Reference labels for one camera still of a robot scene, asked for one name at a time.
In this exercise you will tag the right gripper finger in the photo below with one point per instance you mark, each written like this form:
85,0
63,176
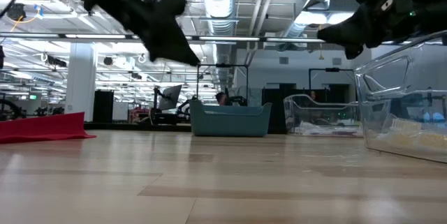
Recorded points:
345,33

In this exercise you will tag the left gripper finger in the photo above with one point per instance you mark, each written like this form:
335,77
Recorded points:
171,47

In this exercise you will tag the clear plastic bin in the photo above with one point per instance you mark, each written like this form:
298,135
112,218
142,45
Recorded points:
321,116
401,112

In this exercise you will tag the teal plastic bin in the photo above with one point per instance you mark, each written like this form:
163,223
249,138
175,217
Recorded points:
230,123

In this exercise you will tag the red plastic bin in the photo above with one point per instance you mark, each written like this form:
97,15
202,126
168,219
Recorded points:
42,128

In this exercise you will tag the grey monitor on arm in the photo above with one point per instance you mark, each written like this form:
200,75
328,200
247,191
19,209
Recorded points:
171,96

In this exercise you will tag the person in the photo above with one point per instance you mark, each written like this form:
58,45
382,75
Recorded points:
220,98

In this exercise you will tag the black cabinet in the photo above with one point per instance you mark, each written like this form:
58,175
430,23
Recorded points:
103,105

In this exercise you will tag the white pillar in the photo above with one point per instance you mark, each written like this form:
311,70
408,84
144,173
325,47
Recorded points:
80,81

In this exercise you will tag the black partition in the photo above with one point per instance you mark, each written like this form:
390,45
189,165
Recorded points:
276,112

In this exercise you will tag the green exit sign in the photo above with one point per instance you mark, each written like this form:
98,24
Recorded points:
32,96

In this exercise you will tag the black metal frame stand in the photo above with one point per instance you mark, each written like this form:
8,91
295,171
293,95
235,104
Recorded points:
223,65
324,69

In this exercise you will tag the black overhead light rail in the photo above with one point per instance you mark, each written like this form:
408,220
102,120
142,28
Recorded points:
244,38

